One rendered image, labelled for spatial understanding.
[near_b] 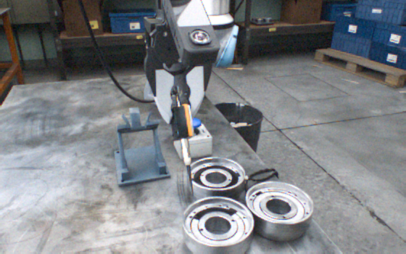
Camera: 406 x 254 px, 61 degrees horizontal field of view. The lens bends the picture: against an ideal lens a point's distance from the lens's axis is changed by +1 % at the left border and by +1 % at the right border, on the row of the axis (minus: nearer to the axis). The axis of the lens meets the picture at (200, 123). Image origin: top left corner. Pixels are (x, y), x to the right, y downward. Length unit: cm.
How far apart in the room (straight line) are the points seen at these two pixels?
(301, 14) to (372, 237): 332
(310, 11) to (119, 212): 433
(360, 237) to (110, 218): 144
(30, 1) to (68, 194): 368
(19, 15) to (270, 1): 309
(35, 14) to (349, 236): 367
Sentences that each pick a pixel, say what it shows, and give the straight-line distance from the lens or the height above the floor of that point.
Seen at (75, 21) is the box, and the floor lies 61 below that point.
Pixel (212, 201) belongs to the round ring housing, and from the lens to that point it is 56.
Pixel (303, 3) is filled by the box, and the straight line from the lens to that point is 466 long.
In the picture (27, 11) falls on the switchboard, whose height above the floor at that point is 69.
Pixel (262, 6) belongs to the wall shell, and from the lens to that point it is 497.
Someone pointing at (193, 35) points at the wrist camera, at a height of 111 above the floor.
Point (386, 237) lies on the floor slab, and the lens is 192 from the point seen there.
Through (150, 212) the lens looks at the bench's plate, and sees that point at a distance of 60.
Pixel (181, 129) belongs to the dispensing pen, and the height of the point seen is 96.
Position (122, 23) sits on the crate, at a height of 56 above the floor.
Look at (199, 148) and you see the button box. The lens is 73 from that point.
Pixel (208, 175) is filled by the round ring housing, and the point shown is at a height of 82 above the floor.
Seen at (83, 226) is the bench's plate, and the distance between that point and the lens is 60.
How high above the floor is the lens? 118
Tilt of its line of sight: 26 degrees down
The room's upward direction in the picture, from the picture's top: straight up
